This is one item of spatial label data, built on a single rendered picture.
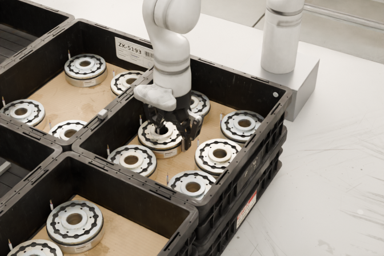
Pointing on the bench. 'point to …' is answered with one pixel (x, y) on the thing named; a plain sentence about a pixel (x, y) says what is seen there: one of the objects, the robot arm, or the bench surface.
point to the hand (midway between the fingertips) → (173, 139)
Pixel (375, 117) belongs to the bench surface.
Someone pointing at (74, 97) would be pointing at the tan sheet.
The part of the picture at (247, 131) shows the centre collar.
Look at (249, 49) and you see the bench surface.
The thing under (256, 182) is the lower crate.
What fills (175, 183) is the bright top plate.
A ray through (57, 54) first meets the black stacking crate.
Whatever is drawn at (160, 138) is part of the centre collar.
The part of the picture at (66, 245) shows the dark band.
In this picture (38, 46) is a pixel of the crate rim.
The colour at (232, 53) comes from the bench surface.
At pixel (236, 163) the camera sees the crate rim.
